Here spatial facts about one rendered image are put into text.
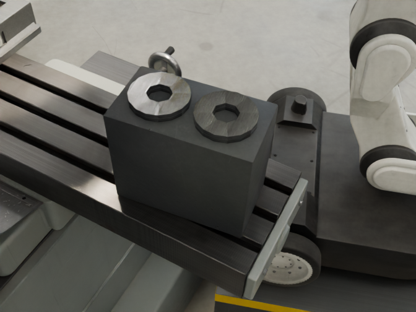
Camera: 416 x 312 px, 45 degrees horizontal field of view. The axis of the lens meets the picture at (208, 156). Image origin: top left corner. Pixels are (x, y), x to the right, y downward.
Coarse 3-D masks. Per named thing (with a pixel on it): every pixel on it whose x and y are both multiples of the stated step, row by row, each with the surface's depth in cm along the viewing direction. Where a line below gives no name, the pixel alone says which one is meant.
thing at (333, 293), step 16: (320, 272) 134; (336, 272) 134; (352, 272) 134; (272, 288) 131; (288, 288) 131; (304, 288) 131; (320, 288) 131; (336, 288) 131; (352, 288) 131; (368, 288) 132; (384, 288) 132; (400, 288) 132; (224, 304) 133; (240, 304) 131; (256, 304) 129; (272, 304) 128; (288, 304) 128; (304, 304) 128; (320, 304) 128; (336, 304) 128; (352, 304) 129; (368, 304) 129; (384, 304) 129; (400, 304) 129
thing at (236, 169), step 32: (128, 96) 69; (160, 96) 71; (192, 96) 71; (224, 96) 70; (128, 128) 68; (160, 128) 67; (192, 128) 67; (224, 128) 66; (256, 128) 68; (128, 160) 74; (160, 160) 71; (192, 160) 68; (224, 160) 65; (256, 160) 66; (128, 192) 80; (160, 192) 77; (192, 192) 74; (224, 192) 70; (256, 192) 78; (224, 224) 76
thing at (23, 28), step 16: (0, 0) 107; (16, 0) 107; (0, 16) 103; (16, 16) 104; (32, 16) 109; (0, 32) 102; (16, 32) 106; (32, 32) 109; (0, 48) 103; (16, 48) 106
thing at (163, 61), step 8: (168, 48) 148; (152, 56) 148; (160, 56) 146; (168, 56) 146; (152, 64) 151; (160, 64) 150; (168, 64) 148; (176, 64) 146; (168, 72) 150; (176, 72) 147
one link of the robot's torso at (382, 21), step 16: (368, 0) 92; (384, 0) 91; (400, 0) 91; (352, 16) 103; (368, 16) 94; (384, 16) 94; (400, 16) 93; (352, 32) 100; (368, 32) 95; (384, 32) 94; (400, 32) 93; (352, 48) 99; (352, 64) 102
